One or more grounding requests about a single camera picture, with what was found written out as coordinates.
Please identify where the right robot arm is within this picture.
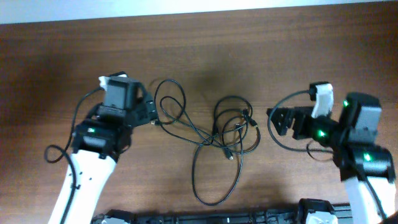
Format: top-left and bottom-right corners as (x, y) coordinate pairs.
(267, 90), (397, 223)

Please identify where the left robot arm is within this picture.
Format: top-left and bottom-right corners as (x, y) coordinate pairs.
(49, 72), (158, 223)

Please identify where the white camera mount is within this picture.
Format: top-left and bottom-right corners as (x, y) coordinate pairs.
(311, 83), (334, 118)
(98, 74), (128, 91)

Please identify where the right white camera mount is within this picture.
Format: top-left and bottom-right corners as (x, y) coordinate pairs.
(311, 83), (334, 118)

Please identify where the long thin black cable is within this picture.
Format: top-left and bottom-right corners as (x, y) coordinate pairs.
(151, 78), (245, 207)

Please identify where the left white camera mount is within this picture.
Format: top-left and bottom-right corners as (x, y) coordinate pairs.
(98, 74), (128, 91)

